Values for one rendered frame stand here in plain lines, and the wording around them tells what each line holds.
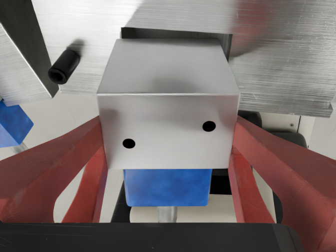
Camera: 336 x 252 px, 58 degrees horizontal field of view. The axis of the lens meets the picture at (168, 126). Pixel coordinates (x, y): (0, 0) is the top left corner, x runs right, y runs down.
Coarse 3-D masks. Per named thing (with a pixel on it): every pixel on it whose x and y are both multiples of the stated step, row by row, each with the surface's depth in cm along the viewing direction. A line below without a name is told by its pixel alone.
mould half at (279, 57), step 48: (48, 0) 14; (96, 0) 14; (144, 0) 13; (192, 0) 13; (240, 0) 13; (288, 0) 13; (48, 48) 16; (96, 48) 16; (240, 48) 14; (288, 48) 14; (240, 96) 16; (288, 96) 16
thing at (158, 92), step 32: (128, 64) 12; (160, 64) 12; (192, 64) 12; (224, 64) 12; (96, 96) 10; (128, 96) 10; (160, 96) 10; (192, 96) 10; (224, 96) 10; (128, 128) 11; (160, 128) 11; (192, 128) 11; (224, 128) 11; (128, 160) 12; (160, 160) 12; (192, 160) 12; (224, 160) 12; (128, 192) 15; (160, 192) 15; (192, 192) 15
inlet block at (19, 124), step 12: (0, 96) 24; (0, 108) 24; (12, 108) 26; (0, 120) 24; (12, 120) 25; (24, 120) 27; (0, 132) 25; (12, 132) 25; (24, 132) 27; (0, 144) 26; (12, 144) 26; (24, 144) 29
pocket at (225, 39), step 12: (132, 36) 17; (144, 36) 18; (156, 36) 18; (168, 36) 17; (180, 36) 17; (192, 36) 17; (204, 36) 17; (216, 36) 17; (228, 36) 17; (228, 48) 16
